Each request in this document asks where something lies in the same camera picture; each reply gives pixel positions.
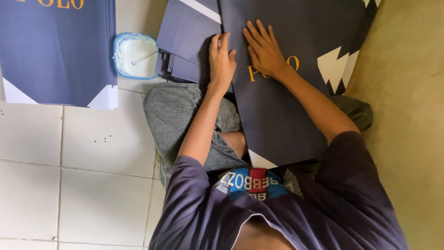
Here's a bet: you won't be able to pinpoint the person's right hand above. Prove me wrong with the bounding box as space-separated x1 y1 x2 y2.
242 19 294 79

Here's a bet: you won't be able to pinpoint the person's left hand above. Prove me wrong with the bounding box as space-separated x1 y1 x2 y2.
209 33 237 92

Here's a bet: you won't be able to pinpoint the navy sheet with gold print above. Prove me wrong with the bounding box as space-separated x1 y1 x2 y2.
219 0 369 170

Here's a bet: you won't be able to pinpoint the pile of folded navy sheets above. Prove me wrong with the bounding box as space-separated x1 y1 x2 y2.
154 0 234 93

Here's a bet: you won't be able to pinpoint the grey shorts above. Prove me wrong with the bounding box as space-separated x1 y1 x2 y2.
143 82 374 190

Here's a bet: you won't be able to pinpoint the person's bare knee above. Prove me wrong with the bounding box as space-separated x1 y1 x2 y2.
218 131 249 159

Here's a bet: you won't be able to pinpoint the glue-coated stick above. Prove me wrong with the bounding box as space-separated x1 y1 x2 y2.
131 51 159 66

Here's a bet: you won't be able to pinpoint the blue tub of white glue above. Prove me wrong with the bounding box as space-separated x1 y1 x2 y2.
112 32 160 81

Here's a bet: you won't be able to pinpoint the navy sheets with zigzag edge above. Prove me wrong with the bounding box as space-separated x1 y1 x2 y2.
326 0 382 96

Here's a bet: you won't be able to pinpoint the navy printed t-shirt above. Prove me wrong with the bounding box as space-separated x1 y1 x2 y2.
148 131 410 250

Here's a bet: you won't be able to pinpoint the stack of navy printed sheets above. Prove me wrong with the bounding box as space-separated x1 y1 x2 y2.
0 0 119 111

